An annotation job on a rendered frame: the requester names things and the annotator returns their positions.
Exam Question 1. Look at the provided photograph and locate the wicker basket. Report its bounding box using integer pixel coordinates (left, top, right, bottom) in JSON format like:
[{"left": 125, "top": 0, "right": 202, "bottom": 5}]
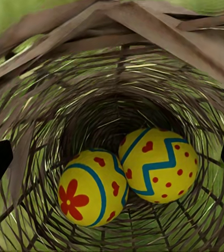
[{"left": 0, "top": 0, "right": 224, "bottom": 252}]

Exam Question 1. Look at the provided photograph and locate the easter egg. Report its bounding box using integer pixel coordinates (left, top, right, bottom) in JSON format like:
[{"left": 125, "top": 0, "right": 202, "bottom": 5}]
[
  {"left": 57, "top": 147, "right": 132, "bottom": 228},
  {"left": 119, "top": 128, "right": 198, "bottom": 204}
]

